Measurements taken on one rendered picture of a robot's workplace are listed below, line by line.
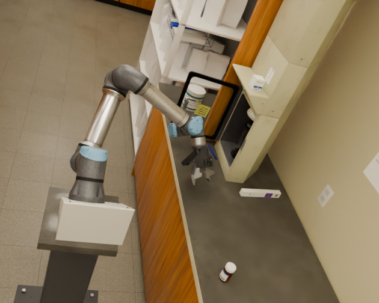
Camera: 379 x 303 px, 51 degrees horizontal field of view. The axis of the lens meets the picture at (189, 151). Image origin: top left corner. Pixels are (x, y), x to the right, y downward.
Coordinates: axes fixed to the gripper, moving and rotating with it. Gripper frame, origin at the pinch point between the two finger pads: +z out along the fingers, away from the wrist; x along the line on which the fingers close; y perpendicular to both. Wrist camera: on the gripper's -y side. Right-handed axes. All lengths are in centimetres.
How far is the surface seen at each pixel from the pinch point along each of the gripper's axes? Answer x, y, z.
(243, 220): 9.6, 17.3, 21.7
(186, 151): 19.8, -21.1, -18.3
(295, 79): 15, 53, -45
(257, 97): 6, 36, -40
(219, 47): 123, -47, -102
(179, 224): -7.7, -11.9, 19.9
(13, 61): 72, -270, -139
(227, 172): 24.6, 2.2, -2.8
